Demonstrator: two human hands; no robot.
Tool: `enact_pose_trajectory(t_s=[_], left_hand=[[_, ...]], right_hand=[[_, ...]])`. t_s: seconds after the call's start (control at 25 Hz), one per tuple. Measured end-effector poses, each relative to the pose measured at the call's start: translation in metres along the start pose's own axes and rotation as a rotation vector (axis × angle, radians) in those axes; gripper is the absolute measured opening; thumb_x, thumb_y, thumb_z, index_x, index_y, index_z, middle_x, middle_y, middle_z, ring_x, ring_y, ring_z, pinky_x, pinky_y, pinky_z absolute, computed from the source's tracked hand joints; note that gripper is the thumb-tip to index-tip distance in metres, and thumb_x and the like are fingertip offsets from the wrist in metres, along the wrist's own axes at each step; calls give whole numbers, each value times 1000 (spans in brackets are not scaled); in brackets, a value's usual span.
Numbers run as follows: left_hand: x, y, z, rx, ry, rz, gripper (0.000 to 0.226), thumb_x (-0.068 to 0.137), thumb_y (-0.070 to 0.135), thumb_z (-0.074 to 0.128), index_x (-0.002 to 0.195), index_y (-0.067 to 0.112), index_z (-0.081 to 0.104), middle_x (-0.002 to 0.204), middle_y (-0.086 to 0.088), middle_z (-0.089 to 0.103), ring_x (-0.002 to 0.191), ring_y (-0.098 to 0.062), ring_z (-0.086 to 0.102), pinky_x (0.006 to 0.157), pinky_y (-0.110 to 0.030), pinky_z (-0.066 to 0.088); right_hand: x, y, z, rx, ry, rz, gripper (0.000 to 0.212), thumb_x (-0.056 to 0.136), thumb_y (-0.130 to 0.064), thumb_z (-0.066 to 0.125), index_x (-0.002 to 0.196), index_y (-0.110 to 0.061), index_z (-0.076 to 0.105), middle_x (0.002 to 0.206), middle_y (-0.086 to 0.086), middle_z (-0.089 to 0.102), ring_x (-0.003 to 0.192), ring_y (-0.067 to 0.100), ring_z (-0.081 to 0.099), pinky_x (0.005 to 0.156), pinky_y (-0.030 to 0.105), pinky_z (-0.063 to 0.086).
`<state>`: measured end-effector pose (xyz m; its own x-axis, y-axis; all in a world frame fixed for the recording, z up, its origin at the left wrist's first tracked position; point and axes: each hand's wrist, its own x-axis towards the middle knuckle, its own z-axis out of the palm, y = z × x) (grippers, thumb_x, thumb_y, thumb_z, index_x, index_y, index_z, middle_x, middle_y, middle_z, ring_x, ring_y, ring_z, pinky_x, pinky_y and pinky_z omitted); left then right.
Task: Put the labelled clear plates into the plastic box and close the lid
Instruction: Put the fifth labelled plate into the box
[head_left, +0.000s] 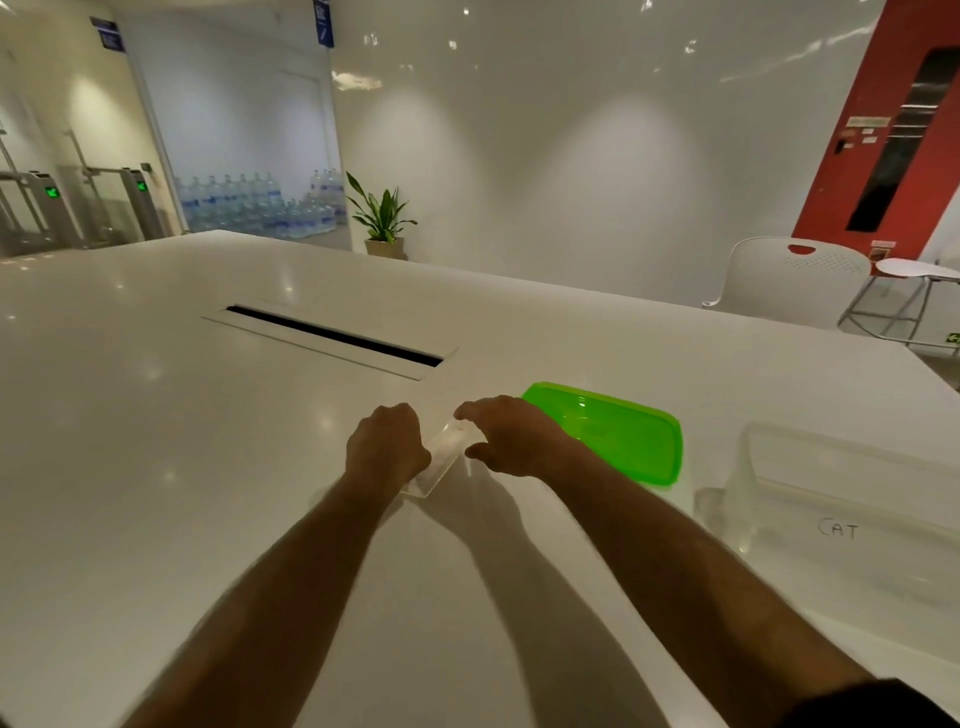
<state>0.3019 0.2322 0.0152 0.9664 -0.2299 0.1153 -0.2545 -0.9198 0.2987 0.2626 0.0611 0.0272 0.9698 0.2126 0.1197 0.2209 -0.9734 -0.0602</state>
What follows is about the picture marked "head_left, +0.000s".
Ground person's right hand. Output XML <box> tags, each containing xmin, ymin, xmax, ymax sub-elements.
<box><xmin>453</xmin><ymin>395</ymin><xmax>583</xmax><ymax>481</ymax></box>

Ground person's left hand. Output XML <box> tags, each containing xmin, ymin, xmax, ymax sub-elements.
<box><xmin>343</xmin><ymin>403</ymin><xmax>433</xmax><ymax>500</ymax></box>

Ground green plastic lid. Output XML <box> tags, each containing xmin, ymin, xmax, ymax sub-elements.
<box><xmin>521</xmin><ymin>380</ymin><xmax>685</xmax><ymax>489</ymax></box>

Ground large clear plastic container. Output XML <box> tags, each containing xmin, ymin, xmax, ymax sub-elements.
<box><xmin>693</xmin><ymin>421</ymin><xmax>960</xmax><ymax>665</ymax></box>

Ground person's right forearm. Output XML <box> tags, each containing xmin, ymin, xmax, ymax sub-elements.
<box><xmin>554</xmin><ymin>449</ymin><xmax>879</xmax><ymax>728</ymax></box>

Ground person's left forearm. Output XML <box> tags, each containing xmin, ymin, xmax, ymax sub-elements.
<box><xmin>119</xmin><ymin>476</ymin><xmax>391</xmax><ymax>728</ymax></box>

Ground small green leafy plant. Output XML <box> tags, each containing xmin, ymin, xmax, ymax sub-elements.
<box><xmin>344</xmin><ymin>170</ymin><xmax>419</xmax><ymax>245</ymax></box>

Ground group of water bottles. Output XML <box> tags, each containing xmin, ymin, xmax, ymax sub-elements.
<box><xmin>173</xmin><ymin>168</ymin><xmax>350</xmax><ymax>241</ymax></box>

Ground white perforated chair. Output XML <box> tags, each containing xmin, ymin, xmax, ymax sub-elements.
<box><xmin>702</xmin><ymin>236</ymin><xmax>874</xmax><ymax>331</ymax></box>

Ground metal turnstile gates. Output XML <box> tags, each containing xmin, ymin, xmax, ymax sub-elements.
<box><xmin>0</xmin><ymin>166</ymin><xmax>170</xmax><ymax>256</ymax></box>

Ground red door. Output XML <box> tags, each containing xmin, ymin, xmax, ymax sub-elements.
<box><xmin>791</xmin><ymin>0</ymin><xmax>960</xmax><ymax>264</ymax></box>

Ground white bar stool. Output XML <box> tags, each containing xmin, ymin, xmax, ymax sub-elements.
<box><xmin>837</xmin><ymin>257</ymin><xmax>960</xmax><ymax>350</ymax></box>

